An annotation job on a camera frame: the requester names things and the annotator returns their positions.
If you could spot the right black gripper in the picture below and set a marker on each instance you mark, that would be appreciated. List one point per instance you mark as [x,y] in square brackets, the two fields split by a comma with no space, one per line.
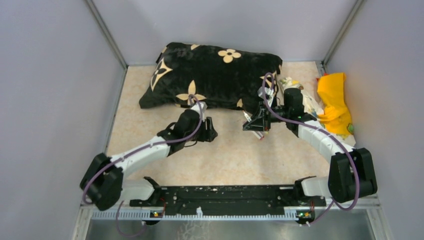
[261,120]

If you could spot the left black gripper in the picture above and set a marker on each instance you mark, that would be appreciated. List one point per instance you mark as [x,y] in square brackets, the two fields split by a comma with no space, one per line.
[207,129]

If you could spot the white pen brown cap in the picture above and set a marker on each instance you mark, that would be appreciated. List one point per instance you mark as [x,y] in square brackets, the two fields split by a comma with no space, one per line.
[246,116]

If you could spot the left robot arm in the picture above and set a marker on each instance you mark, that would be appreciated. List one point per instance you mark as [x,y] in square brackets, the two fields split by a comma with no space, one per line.
[106,183]

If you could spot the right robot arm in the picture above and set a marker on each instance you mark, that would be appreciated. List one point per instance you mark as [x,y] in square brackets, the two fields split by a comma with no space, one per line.
[351,170]

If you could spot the black floral pillow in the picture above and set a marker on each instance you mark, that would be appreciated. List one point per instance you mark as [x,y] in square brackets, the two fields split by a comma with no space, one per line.
[224,78]

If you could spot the yellow cloth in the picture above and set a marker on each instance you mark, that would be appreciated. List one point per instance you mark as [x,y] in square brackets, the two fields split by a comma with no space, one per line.
[336,116]

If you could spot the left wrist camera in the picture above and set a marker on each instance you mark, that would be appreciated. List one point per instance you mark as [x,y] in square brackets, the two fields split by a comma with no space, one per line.
[199,107]

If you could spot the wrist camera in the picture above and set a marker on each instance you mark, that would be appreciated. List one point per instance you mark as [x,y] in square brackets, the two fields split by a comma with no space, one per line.
[269,94]
[199,107]

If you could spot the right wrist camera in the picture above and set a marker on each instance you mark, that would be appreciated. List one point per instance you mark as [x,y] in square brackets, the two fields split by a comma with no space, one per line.
[269,94]

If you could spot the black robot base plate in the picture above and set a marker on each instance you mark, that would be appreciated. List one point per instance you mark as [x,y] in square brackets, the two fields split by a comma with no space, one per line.
[228,200]

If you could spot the aluminium frame rail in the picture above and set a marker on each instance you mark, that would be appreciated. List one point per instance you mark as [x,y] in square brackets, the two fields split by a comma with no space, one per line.
[331,222]

